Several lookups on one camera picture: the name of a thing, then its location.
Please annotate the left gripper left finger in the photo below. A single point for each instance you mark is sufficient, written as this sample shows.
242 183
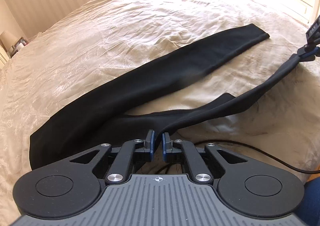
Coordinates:
145 148

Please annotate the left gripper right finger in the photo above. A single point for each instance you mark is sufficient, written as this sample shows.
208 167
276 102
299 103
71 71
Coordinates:
171 152

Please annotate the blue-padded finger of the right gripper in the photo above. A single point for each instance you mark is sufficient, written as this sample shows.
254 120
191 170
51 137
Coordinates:
308 53

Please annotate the black pants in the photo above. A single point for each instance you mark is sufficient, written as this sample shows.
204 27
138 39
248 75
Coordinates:
100 116

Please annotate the beige embroidered bedspread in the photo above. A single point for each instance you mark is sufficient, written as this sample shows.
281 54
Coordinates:
104 39

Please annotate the picture frame on nightstand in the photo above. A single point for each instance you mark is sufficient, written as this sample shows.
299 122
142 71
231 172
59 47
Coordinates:
21 43

